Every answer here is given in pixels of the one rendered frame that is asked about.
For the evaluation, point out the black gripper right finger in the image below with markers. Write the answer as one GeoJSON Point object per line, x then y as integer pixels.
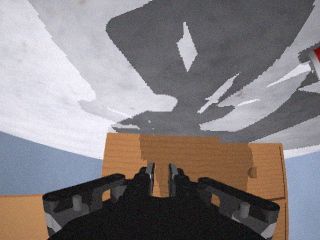
{"type": "Point", "coordinates": [255, 212]}

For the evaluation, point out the brown wooden chest of drawers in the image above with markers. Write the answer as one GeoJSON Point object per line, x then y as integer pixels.
{"type": "Point", "coordinates": [276, 200]}

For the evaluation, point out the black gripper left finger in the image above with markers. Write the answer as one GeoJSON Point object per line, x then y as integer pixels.
{"type": "Point", "coordinates": [64, 205]}

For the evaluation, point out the orange wooden drawer front with round knob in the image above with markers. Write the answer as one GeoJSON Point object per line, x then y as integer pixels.
{"type": "Point", "coordinates": [241, 167]}
{"type": "Point", "coordinates": [197, 156]}
{"type": "Point", "coordinates": [279, 233]}

